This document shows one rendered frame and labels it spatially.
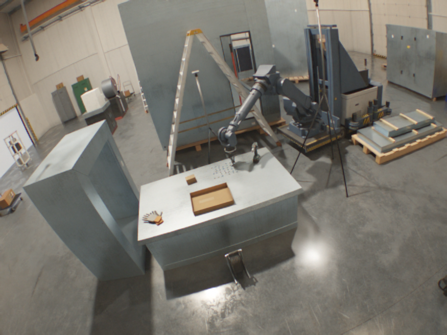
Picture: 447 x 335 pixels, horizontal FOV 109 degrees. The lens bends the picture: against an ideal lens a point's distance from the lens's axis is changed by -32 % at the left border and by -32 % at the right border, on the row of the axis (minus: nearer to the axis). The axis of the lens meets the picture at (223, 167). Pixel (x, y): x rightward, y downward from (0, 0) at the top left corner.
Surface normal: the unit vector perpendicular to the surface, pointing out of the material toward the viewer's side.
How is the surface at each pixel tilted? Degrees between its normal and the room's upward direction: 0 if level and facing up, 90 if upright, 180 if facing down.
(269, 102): 90
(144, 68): 90
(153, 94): 90
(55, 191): 90
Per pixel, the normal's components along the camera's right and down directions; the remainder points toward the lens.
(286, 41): -0.15, 0.58
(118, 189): 0.19, 0.51
